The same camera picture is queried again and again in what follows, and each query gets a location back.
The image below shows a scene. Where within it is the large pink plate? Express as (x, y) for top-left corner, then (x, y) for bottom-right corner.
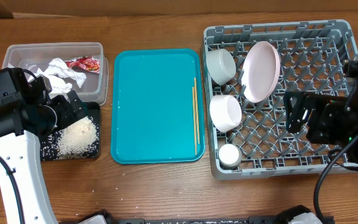
(241, 41), (280, 103)

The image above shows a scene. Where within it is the pink bowl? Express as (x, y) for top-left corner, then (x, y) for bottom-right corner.
(209, 95), (242, 133)

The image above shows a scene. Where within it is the white paper cup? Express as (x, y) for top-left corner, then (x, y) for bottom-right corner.
(218, 144), (242, 169)

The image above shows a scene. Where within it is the grey bowl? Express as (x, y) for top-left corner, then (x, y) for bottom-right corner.
(206, 49), (236, 85)

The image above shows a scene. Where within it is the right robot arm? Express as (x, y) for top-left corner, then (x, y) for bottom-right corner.
(274, 60), (358, 223)

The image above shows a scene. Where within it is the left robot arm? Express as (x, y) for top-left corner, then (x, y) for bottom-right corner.
(0, 68), (88, 223)

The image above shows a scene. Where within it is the grey dishwasher rack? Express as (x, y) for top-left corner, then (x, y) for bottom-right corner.
(203, 19), (358, 180)

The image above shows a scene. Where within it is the black tray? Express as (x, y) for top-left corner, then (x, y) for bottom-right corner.
(39, 101), (101, 162)

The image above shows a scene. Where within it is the rice pile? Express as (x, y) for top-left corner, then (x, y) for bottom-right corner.
(40, 116), (99, 160)

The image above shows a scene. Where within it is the crumpled white tissue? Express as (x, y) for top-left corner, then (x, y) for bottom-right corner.
(26, 58), (86, 94)

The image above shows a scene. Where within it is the clear plastic bin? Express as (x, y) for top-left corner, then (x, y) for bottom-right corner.
(2, 42), (109, 106)

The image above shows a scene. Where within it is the red snack wrapper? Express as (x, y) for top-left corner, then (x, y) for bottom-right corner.
(65, 55), (101, 73)

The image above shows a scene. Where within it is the teal plastic tray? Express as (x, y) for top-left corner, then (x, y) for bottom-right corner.
(111, 49), (205, 164)

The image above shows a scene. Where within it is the right wooden chopstick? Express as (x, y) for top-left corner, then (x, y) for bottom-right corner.
(193, 77), (200, 144)

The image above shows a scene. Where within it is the wooden chopstick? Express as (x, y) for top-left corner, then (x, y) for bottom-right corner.
(192, 87), (197, 155)
(193, 77), (200, 144)

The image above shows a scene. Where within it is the left wooden chopstick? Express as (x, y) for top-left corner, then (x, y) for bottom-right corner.
(192, 87), (197, 155)

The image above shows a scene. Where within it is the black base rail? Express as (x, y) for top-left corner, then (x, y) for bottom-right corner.
(113, 213), (335, 224)

